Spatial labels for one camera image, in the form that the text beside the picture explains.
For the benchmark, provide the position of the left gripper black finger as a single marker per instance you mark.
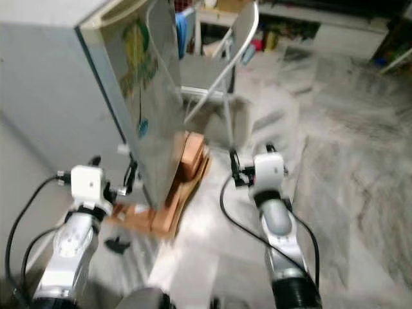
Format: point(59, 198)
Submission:
point(132, 177)
point(94, 161)

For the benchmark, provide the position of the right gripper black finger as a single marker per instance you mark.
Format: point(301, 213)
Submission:
point(235, 167)
point(270, 149)

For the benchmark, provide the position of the silver grey fridge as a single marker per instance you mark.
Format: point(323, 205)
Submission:
point(58, 84)

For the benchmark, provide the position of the green yellow fridge sticker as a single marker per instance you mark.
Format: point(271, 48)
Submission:
point(140, 51)

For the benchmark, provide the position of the brown flat board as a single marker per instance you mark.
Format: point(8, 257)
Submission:
point(135, 215)

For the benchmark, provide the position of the red brick stack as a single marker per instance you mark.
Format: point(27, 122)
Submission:
point(193, 158)

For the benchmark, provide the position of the small black object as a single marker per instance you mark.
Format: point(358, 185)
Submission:
point(119, 244)

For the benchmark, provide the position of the white metal folding chair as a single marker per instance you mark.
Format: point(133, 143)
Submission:
point(203, 71)

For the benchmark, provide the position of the grey robot left leg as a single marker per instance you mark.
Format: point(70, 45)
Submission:
point(145, 301)

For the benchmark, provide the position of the white low shelf unit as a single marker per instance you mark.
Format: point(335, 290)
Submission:
point(341, 38)

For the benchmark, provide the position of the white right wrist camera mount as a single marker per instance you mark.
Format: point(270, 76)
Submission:
point(270, 168)

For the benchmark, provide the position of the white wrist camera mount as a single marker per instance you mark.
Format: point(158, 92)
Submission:
point(87, 183)
point(270, 168)

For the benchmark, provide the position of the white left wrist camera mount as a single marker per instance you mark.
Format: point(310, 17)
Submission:
point(87, 183)

